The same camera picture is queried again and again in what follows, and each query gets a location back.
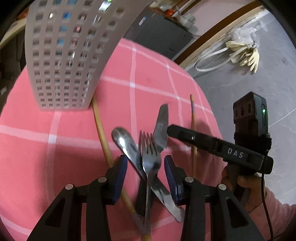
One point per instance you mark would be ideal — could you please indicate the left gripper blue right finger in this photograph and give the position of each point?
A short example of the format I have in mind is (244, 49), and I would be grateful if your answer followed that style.
(229, 220)

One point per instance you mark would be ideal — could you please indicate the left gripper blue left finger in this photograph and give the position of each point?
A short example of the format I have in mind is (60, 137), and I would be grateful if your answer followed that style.
(63, 218)

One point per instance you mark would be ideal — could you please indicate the black handled knife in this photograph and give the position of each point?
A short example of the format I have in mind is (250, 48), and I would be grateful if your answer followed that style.
(159, 129)

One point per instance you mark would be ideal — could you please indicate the steel fork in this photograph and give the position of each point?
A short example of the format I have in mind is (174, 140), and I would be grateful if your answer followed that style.
(151, 163)

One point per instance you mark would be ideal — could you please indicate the steel spoon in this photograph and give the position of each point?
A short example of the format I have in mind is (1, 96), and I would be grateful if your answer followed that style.
(125, 142)

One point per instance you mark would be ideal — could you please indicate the pink right sleeve forearm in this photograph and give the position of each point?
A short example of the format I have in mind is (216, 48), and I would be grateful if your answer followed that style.
(280, 216)

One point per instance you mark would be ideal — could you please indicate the person's right hand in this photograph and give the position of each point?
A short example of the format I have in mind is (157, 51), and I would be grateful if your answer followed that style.
(253, 183)

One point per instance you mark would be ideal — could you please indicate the pink checked tablecloth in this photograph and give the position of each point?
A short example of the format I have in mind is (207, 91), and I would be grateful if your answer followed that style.
(42, 151)

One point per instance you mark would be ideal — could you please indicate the cream rubber gloves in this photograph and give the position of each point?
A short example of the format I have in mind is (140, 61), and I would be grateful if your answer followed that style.
(245, 54)

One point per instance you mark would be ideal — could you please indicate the grey cabinet in doorway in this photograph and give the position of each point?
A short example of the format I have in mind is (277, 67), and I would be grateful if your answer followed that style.
(158, 33)

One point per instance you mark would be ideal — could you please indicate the white perforated utensil holder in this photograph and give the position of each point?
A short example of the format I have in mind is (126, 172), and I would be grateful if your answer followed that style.
(68, 44)

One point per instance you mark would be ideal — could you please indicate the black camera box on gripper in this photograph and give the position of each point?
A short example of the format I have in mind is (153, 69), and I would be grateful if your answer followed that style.
(250, 117)

